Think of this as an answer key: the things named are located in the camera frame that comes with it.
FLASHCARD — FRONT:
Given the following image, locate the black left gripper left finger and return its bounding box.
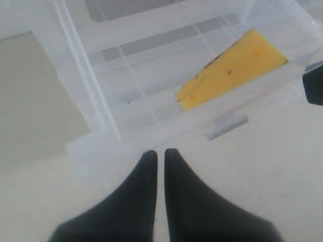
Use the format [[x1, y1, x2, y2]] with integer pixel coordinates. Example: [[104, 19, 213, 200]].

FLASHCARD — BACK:
[[49, 150, 158, 241]]

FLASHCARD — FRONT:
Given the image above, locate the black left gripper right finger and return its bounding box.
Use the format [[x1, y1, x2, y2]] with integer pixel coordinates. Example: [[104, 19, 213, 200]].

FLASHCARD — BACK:
[[164, 148, 284, 241]]

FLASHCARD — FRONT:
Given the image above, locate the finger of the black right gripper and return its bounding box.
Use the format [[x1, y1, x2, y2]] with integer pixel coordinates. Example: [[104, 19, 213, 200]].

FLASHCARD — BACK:
[[302, 61, 323, 105]]

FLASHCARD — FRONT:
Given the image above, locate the yellow cheese wedge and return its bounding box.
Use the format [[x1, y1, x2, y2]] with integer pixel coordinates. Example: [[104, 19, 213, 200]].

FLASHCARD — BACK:
[[175, 29, 289, 110]]

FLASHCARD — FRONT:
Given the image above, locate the clear drawer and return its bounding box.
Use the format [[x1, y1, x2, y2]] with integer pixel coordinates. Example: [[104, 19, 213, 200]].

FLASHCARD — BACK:
[[53, 1, 322, 162]]

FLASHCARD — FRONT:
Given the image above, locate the white plastic drawer cabinet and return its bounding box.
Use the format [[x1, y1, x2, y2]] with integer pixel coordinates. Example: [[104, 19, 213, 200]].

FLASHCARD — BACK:
[[6, 1, 322, 163]]

